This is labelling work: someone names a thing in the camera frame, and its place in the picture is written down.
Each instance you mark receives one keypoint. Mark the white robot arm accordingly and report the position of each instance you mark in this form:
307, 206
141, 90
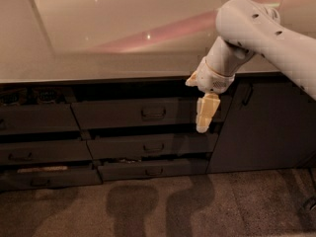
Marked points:
246, 28

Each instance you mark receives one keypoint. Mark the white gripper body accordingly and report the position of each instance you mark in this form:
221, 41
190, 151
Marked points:
213, 79

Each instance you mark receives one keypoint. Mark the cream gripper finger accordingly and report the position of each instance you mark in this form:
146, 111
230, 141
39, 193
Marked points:
206, 109
192, 81

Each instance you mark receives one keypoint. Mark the grey cabinet door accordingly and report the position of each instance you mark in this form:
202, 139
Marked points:
271, 123

